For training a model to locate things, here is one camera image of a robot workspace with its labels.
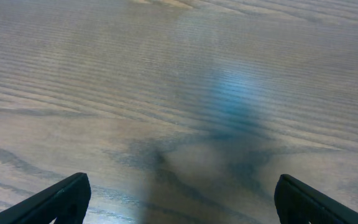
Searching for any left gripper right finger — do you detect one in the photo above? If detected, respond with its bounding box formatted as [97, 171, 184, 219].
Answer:
[274, 174, 358, 224]

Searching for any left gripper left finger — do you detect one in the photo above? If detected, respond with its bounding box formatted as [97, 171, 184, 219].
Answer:
[0, 172, 91, 224]

